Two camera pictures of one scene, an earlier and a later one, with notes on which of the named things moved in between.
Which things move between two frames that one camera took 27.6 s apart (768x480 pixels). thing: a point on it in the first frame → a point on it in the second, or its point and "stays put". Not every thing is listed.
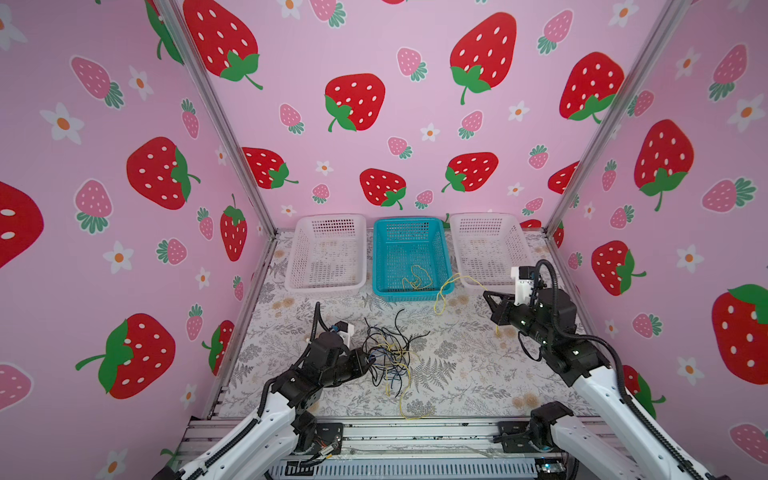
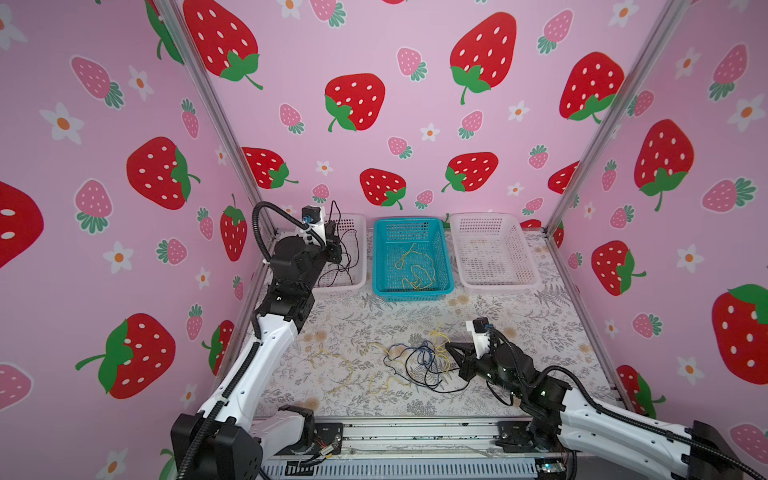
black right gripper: (498, 315) → (466, 364)
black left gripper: (356, 357) → (329, 252)
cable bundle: (392, 350) → (427, 365)
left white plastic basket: (327, 254) stays put
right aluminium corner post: (672, 14) stays put
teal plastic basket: (410, 260) stays put
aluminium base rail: (392, 448) stays put
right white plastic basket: (487, 245) stays put
